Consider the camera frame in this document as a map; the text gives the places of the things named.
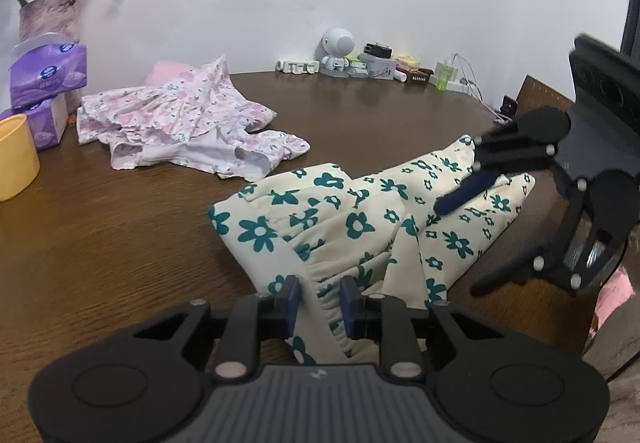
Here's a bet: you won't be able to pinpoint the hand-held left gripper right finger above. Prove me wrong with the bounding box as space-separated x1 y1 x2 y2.
339 275 503 381

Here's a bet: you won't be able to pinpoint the white cables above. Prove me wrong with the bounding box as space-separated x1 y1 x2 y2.
450 53 518 124

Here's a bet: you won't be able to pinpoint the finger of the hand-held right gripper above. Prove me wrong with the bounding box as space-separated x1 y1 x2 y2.
432 120 558 217
469 178 601 298

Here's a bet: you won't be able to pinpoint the pink floral garment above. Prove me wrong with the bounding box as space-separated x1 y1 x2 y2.
76 53 311 183

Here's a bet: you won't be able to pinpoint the cream green floral dress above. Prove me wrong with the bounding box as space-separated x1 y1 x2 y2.
207 134 536 366

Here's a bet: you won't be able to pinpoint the green clear bottle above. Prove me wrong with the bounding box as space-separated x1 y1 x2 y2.
434 60 457 90

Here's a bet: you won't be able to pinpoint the brown perforated wooden panel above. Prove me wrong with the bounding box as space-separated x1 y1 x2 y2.
515 74 576 124

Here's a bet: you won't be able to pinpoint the mottled purple vase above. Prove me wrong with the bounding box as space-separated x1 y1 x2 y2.
18 0 81 44

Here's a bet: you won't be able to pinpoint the purple tissue pack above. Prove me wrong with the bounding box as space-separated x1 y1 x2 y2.
0 93 69 153
9 36 88 110

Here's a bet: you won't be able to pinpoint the pink cloth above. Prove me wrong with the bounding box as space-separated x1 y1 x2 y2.
595 268 637 329

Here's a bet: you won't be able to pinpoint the yellow mug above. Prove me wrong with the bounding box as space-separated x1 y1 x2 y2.
0 113 41 202

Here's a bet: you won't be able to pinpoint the white robot figure speaker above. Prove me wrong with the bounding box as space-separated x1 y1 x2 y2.
317 27 356 78

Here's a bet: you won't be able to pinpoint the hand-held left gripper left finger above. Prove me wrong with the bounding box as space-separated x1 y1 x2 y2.
134 275 303 381

